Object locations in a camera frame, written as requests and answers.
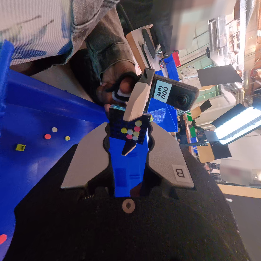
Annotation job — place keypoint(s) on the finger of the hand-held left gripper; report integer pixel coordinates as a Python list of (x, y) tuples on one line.
[(128, 148), (138, 100)]

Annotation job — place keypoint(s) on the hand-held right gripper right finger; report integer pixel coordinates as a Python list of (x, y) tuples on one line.
[(167, 155)]

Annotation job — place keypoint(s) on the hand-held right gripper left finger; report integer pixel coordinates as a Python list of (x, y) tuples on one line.
[(87, 159)]

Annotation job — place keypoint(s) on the cluster of coloured round studs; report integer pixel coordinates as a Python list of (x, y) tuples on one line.
[(130, 132)]

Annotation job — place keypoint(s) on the black toy brick plate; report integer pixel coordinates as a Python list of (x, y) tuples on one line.
[(116, 126)]

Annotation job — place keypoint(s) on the large blue storage bin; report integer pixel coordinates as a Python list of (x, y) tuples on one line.
[(40, 114)]

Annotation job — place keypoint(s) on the person's left forearm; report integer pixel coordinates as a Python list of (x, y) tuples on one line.
[(106, 46)]

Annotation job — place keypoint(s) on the person's left hand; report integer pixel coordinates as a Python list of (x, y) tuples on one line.
[(120, 69)]

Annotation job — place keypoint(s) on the white power box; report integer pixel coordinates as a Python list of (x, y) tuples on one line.
[(188, 76)]

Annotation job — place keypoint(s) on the clear plastic bag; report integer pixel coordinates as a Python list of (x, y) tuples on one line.
[(159, 115)]

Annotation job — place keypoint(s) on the red storage bin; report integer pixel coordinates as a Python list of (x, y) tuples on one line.
[(176, 59)]

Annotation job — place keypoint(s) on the black light stand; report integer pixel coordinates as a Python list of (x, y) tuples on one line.
[(195, 58)]

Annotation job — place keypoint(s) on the grey round stud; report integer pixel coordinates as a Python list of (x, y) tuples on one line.
[(54, 129)]

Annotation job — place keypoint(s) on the red round stud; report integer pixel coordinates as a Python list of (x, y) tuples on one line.
[(2, 238), (47, 136)]

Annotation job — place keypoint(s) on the small black photo flag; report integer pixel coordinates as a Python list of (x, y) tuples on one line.
[(221, 150)]

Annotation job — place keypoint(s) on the wooden board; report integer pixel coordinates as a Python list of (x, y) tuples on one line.
[(135, 44)]

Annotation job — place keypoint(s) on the black oblong pad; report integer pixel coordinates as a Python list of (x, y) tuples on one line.
[(148, 42)]

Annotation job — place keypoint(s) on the yellow square toy brick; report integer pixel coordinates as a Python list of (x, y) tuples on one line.
[(20, 147)]

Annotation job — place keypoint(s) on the LED light panel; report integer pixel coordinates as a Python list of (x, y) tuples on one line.
[(240, 124)]

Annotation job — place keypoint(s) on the person's striped shirt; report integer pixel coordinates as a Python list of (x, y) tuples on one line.
[(40, 26)]

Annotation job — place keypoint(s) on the silver air duct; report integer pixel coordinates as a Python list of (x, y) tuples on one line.
[(214, 34)]

